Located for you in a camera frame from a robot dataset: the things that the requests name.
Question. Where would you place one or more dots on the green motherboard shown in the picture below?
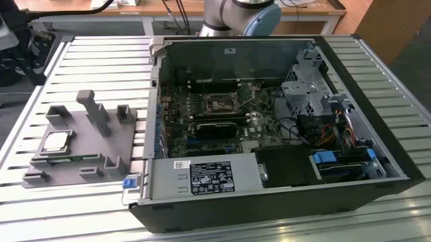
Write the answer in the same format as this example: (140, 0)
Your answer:
(261, 131)

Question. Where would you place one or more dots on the grey parts rack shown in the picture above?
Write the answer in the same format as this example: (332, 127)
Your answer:
(90, 141)

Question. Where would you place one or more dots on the silver chipset heatsink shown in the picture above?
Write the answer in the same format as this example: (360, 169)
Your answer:
(251, 146)

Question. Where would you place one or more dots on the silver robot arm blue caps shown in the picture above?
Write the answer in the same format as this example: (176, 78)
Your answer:
(219, 15)

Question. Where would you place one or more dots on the black open PC case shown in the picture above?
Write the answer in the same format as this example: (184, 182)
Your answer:
(235, 216)

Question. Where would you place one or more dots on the hard disk in blue carrier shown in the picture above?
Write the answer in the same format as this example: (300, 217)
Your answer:
(324, 157)

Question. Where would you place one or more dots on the brown wooden cabinet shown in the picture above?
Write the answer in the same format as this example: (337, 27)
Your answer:
(393, 25)

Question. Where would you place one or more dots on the blue case latch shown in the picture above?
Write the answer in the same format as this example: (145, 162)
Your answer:
(130, 183)

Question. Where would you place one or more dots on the black graphics card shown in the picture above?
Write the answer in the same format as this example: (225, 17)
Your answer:
(215, 131)

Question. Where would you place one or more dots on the black RAM slot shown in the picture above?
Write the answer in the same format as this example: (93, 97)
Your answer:
(219, 116)
(220, 121)

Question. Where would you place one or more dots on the silver CPU green board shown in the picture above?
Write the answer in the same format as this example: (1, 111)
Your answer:
(57, 141)

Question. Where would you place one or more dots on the grey metal power supply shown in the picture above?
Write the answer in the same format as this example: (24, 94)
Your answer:
(164, 179)

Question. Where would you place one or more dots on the grey metal disk bay cage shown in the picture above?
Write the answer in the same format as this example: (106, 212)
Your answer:
(299, 100)

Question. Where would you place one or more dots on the wooden desk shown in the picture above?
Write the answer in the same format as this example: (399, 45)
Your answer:
(134, 10)

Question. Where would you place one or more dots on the black plastic shroud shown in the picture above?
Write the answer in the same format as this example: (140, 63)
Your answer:
(285, 166)

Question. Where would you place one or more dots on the CPU socket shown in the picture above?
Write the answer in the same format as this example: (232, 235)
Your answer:
(221, 103)

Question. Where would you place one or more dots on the small blue plastic clip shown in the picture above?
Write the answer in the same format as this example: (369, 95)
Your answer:
(371, 154)

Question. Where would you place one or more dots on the thin metal locking lever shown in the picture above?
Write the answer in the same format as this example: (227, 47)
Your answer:
(247, 101)

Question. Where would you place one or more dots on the green RAM stick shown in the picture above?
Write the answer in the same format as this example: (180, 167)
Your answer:
(78, 158)

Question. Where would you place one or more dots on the black equipment stand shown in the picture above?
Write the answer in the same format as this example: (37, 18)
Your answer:
(20, 65)

